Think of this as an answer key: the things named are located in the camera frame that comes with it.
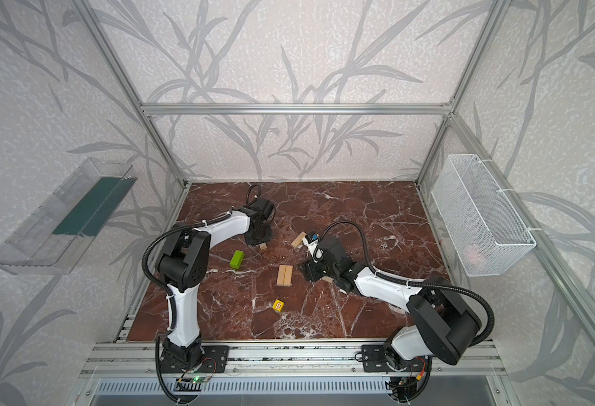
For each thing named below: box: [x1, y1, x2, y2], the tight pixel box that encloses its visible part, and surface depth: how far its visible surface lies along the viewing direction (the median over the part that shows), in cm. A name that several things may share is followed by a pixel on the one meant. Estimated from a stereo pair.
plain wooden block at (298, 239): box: [290, 230, 307, 248], surface depth 101 cm
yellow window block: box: [272, 298, 285, 313], surface depth 84 cm
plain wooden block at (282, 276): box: [276, 264, 289, 287], surface depth 91 cm
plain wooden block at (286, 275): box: [280, 264, 294, 287], surface depth 91 cm
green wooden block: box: [229, 249, 245, 269], surface depth 95 cm
